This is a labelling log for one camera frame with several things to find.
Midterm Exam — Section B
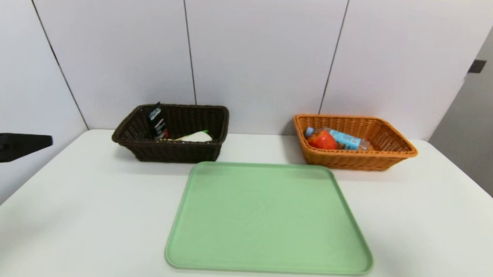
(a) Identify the orange wicker basket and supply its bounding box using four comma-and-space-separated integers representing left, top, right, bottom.
291, 114, 419, 173

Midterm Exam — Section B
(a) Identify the black wall fixture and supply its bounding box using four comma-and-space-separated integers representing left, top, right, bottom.
467, 59, 486, 74

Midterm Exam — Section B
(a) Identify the red apple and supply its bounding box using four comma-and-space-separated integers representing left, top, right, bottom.
307, 129, 339, 150

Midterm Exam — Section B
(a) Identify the white soap bar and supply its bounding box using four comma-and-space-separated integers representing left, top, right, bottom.
181, 130, 213, 143

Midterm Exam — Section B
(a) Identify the green handled pasta spoon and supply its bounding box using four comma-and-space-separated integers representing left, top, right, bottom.
160, 128, 210, 143

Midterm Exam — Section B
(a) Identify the dark brown wicker basket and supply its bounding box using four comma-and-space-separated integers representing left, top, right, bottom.
111, 102, 230, 165

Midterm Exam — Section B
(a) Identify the black face wash tube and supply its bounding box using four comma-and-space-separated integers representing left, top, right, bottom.
146, 102, 169, 140

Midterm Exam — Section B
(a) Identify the clear water bottle blue cap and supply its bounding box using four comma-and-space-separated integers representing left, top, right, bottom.
304, 126, 373, 152

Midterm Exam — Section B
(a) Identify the light green plastic tray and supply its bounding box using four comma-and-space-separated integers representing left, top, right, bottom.
164, 159, 377, 277

